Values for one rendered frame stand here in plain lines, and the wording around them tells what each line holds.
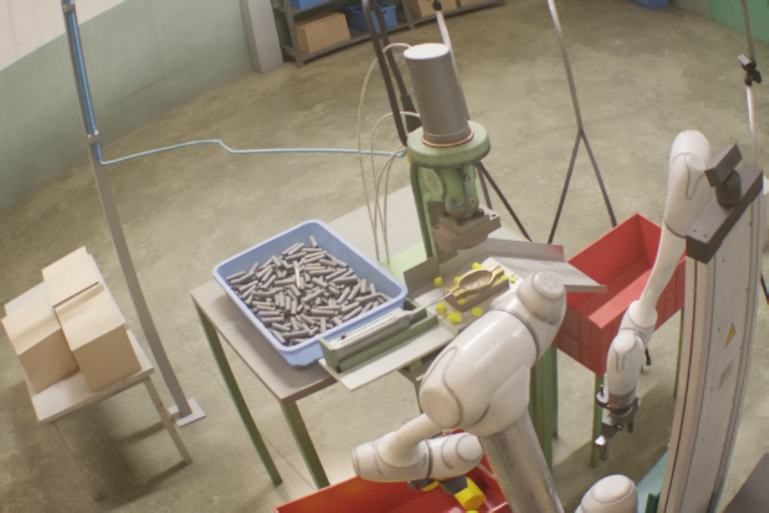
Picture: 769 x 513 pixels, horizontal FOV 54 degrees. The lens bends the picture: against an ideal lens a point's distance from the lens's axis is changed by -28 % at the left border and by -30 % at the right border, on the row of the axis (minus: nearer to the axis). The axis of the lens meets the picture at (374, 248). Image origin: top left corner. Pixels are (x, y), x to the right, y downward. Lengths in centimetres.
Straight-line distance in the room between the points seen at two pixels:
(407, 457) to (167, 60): 600
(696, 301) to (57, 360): 287
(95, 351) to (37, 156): 418
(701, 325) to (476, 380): 45
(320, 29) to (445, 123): 533
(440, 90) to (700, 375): 119
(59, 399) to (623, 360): 237
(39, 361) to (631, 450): 253
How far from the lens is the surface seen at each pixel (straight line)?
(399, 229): 331
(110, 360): 367
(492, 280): 282
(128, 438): 434
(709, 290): 159
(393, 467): 209
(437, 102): 251
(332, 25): 787
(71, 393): 378
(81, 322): 375
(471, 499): 262
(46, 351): 381
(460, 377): 157
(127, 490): 405
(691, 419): 179
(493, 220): 273
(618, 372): 231
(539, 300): 166
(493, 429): 164
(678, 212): 200
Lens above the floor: 261
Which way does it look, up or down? 31 degrees down
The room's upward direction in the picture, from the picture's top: 13 degrees counter-clockwise
